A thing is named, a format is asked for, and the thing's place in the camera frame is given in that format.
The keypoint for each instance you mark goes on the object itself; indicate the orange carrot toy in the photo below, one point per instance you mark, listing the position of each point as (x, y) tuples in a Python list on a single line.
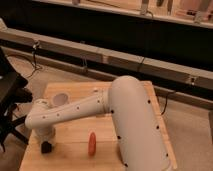
[(92, 144)]

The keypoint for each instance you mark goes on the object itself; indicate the black office chair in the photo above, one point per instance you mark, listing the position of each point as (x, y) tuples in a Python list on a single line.
[(12, 91)]

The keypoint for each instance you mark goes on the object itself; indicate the black eraser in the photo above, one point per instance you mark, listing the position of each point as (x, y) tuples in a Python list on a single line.
[(46, 147)]

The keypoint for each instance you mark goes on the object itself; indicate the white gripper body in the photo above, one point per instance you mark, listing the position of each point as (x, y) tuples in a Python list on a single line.
[(45, 134)]

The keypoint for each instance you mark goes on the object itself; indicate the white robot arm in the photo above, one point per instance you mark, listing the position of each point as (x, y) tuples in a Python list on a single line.
[(137, 128)]

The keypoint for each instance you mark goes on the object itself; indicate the white paper cup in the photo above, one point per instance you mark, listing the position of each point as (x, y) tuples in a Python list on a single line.
[(60, 99)]

